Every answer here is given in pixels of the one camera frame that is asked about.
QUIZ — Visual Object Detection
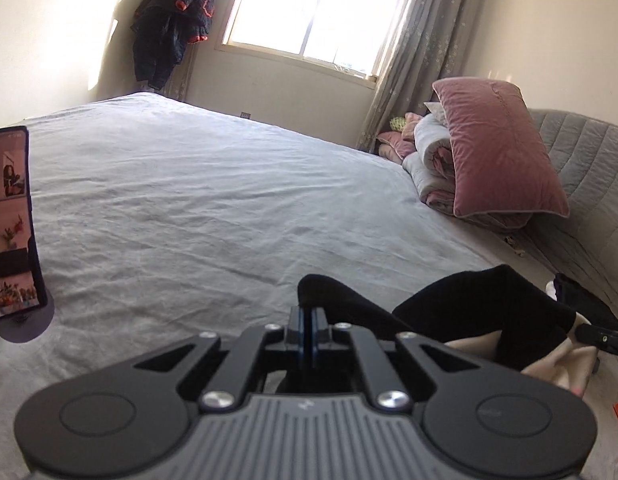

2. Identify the beige black bear sweatshirt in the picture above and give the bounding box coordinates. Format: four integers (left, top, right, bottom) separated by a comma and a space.
296, 263, 601, 401

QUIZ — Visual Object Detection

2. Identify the folded black garment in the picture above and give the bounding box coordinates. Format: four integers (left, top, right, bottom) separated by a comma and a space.
553, 273, 618, 332

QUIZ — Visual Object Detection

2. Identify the folded white garment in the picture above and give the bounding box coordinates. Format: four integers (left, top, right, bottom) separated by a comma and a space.
545, 281, 557, 300

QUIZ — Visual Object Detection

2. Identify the grey quilted headboard cover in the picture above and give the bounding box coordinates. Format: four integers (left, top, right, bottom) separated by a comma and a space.
518, 107, 618, 321

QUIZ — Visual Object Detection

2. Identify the pink velvet pillow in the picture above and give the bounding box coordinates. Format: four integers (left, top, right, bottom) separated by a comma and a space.
433, 77, 570, 218

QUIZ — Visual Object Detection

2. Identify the folded grey pink quilt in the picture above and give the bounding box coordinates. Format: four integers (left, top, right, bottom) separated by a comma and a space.
401, 112, 536, 233

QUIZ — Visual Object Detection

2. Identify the small pink pillow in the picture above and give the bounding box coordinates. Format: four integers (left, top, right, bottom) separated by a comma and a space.
376, 112, 423, 165

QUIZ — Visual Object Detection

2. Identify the round phone stand base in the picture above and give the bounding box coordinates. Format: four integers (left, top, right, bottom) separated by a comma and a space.
0, 304, 54, 344

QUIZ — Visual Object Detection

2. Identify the smartphone on stand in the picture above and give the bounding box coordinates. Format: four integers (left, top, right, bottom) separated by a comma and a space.
0, 126, 48, 321

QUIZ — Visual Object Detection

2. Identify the window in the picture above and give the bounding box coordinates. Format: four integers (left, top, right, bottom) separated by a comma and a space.
222, 0, 407, 80

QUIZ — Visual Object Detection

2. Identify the hanging navy jacket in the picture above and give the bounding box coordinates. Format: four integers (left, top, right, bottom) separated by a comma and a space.
131, 0, 215, 91

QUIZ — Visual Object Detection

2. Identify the grey patterned curtain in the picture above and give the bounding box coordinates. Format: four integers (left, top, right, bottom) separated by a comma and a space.
356, 0, 481, 152

